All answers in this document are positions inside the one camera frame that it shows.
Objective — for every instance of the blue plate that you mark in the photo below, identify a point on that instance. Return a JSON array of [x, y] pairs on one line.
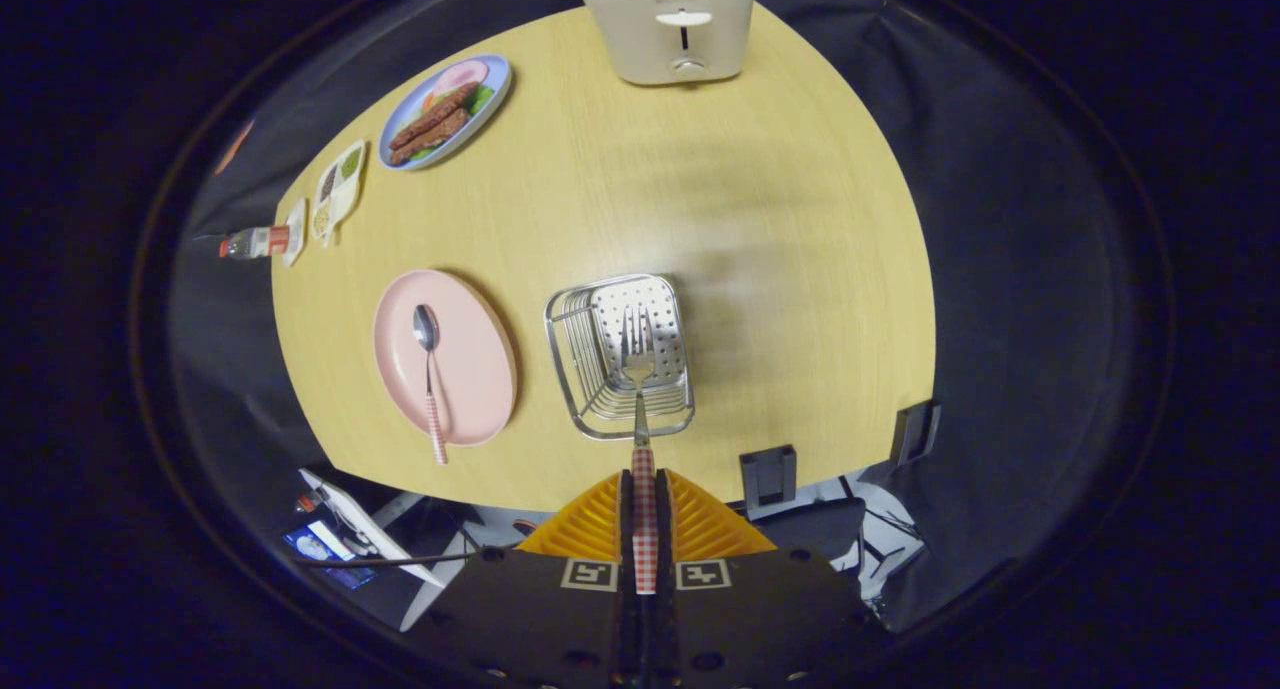
[[418, 94]]

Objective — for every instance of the white laptop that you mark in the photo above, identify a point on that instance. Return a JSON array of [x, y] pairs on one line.
[[370, 534]]

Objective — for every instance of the pink ham slice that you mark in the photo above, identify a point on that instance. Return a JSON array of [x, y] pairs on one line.
[[460, 74]]

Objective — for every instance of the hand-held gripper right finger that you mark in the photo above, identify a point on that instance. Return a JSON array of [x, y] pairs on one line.
[[665, 529]]

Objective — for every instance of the brown meat strip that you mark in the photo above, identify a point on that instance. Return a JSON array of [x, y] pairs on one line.
[[430, 137], [440, 112]]

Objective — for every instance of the blue lit screen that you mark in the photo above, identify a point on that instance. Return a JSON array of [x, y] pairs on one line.
[[320, 549]]

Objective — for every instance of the black table clamp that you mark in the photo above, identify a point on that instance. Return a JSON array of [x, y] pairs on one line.
[[768, 474], [915, 431]]

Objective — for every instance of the pink plate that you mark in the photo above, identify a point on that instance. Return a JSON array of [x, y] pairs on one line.
[[475, 359]]

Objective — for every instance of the white toaster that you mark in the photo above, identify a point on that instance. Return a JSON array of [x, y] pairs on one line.
[[650, 39]]

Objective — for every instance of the green lettuce leaf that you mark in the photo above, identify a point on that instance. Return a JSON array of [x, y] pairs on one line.
[[482, 99]]

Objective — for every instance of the white square coaster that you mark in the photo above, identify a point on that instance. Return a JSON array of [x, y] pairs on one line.
[[297, 219]]

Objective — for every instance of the white divided condiment dish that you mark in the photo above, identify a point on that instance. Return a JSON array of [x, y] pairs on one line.
[[345, 194]]

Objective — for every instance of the clear plastic water bottle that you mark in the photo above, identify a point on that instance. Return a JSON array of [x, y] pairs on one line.
[[262, 241]]

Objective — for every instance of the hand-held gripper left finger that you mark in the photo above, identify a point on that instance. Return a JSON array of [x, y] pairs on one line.
[[626, 529]]

